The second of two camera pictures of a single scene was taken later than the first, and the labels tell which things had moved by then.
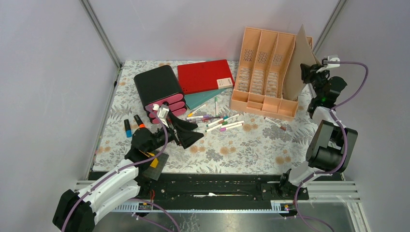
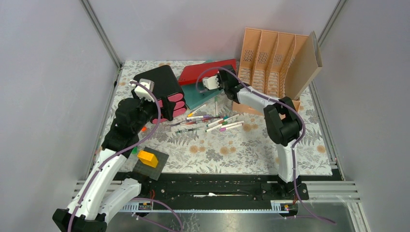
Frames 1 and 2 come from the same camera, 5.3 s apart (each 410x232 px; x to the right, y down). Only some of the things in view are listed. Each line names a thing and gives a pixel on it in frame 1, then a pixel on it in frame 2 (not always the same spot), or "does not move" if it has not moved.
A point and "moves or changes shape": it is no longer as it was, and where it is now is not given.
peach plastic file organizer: x=260 y=77 does not move
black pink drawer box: x=159 y=86 does not move
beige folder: x=301 y=53 moves or changes shape
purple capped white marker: x=197 y=117 does not move
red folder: x=204 y=76 moves or changes shape
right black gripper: x=307 y=73 -> x=220 y=87
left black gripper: x=186 y=137 -> x=167 y=109
